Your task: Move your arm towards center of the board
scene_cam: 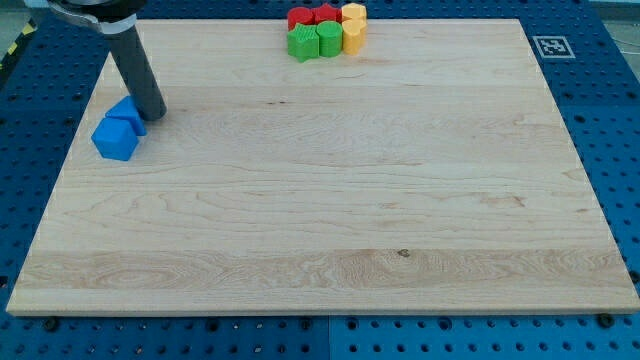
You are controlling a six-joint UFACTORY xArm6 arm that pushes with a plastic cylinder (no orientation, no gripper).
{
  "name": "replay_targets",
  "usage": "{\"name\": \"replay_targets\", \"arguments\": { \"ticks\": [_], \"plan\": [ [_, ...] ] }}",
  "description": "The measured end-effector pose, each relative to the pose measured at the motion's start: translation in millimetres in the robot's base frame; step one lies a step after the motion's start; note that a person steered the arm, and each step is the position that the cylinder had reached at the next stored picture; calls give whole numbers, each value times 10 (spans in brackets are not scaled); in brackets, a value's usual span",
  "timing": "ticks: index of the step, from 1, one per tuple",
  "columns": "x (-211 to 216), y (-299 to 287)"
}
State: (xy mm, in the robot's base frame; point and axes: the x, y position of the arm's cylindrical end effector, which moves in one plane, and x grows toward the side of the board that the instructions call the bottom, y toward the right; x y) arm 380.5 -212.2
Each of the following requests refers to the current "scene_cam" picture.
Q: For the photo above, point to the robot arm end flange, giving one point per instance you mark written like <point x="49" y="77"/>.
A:
<point x="108" y="17"/>

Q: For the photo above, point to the wooden board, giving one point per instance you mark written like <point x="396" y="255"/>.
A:
<point x="432" y="173"/>

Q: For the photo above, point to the green star block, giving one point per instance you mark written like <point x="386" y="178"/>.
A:
<point x="303" y="42"/>

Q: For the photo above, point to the green cylinder block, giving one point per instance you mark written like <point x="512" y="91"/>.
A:
<point x="330" y="38"/>

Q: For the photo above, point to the yellow heart block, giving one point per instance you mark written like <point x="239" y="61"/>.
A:
<point x="353" y="36"/>

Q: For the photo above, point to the red cylinder block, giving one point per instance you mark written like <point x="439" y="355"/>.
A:
<point x="299" y="15"/>

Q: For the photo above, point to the red star block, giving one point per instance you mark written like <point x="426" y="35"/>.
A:
<point x="326" y="12"/>

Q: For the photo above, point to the yellow hexagon block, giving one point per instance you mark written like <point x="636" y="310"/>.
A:
<point x="353" y="11"/>

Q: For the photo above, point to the blue triangular block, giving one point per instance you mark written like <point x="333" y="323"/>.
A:
<point x="125" y="109"/>

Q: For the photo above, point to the blue cube block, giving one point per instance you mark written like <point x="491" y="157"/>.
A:
<point x="115" y="139"/>

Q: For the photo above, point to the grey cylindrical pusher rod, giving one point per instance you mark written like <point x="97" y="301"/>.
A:
<point x="131" y="60"/>

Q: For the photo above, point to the white fiducial marker tag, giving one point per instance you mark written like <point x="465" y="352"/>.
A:
<point x="553" y="47"/>

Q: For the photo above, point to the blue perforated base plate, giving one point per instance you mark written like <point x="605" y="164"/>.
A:
<point x="50" y="69"/>

